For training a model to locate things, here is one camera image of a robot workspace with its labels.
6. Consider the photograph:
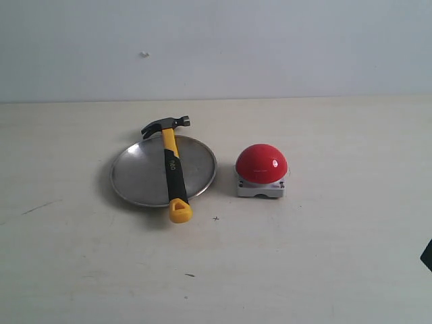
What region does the yellow black claw hammer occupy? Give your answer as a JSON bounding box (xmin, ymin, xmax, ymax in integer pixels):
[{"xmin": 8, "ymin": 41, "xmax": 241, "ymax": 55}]
[{"xmin": 141, "ymin": 115, "xmax": 193, "ymax": 223}]

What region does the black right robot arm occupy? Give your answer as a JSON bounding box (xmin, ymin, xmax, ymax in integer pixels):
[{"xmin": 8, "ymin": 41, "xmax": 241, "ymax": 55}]
[{"xmin": 420, "ymin": 240, "xmax": 432, "ymax": 271}]

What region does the red dome push button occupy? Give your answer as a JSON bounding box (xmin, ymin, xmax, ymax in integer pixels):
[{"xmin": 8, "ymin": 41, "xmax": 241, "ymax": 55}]
[{"xmin": 235, "ymin": 144, "xmax": 289, "ymax": 198}]

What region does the round steel plate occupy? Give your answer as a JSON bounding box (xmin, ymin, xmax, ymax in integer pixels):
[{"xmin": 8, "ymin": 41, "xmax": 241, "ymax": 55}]
[{"xmin": 110, "ymin": 135, "xmax": 217, "ymax": 207}]

